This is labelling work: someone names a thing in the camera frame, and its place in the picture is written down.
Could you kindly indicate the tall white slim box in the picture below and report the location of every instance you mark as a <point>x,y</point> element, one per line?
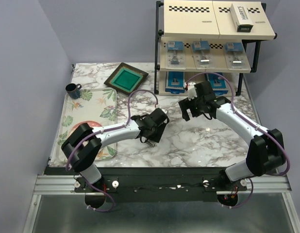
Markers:
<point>150,143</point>

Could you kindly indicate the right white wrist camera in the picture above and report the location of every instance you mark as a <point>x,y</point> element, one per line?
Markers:
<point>191,90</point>

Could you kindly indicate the middle left beige shelf board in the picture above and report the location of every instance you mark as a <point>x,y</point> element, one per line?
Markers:
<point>189,61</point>

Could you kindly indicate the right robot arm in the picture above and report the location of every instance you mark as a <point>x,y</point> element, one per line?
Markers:
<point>265,152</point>

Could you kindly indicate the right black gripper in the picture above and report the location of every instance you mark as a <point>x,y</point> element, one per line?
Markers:
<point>185,104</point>

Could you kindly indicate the floral leaf serving tray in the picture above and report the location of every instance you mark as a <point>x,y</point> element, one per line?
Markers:
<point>98,105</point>

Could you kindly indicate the middle right beige shelf board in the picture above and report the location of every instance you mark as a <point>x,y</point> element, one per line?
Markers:
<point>217,50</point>

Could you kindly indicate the square green ceramic plate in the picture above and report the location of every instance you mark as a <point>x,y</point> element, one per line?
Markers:
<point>126,79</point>

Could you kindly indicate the white Harry's box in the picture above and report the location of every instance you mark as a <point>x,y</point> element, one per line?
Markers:
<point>241,19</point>

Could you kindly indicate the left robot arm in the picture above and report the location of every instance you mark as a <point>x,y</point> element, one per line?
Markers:
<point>83,145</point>

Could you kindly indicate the dark blue mug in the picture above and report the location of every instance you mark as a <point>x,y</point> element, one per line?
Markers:
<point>73,90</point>

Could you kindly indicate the pink cream round plate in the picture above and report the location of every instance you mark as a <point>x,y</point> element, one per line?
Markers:
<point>89,122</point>

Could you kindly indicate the blue Harry's razor box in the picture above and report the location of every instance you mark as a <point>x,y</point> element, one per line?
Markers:
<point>175,82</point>
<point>218,84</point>

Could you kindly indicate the aluminium rail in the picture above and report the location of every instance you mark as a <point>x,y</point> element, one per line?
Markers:
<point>64,185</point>

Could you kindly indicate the blister razor pack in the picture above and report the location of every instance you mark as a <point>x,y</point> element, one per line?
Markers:
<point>235,56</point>
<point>202,55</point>
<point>175,55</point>

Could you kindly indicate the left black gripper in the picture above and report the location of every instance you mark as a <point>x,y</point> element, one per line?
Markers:
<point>156,138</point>

